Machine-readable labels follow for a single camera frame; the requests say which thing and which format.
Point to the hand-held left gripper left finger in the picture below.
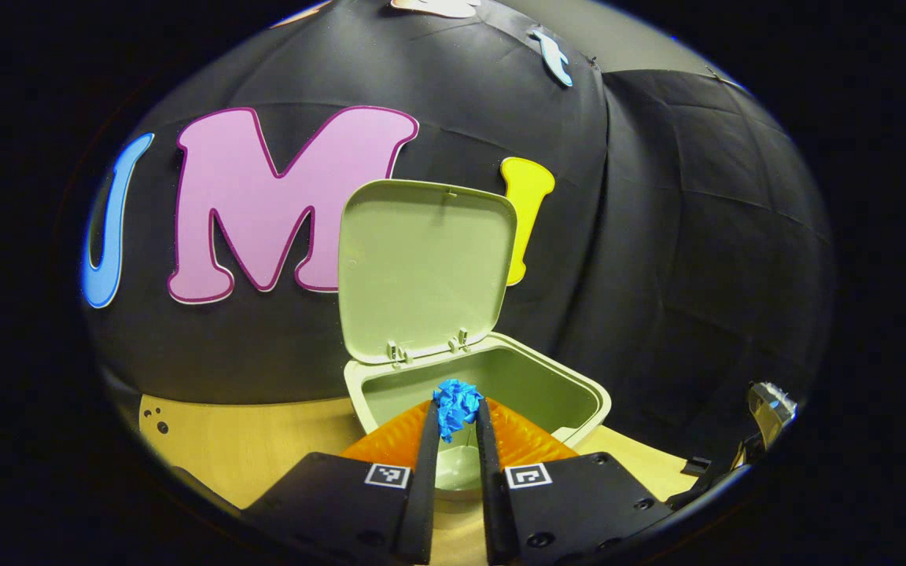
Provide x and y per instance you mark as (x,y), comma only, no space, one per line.
(420,503)

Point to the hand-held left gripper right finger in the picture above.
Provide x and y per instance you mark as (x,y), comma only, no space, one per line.
(494,503)

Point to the blue paper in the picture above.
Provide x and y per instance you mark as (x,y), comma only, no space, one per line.
(457,405)

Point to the green desktop garbage bin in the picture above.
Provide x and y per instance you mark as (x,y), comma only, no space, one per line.
(421,267)

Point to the wooden desktop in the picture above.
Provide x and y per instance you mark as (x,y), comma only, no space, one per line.
(248,448)

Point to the black backdrop cloth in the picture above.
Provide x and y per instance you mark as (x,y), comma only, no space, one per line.
(657,236)

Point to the black desk edge bracket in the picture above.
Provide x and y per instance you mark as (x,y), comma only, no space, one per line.
(697,465)

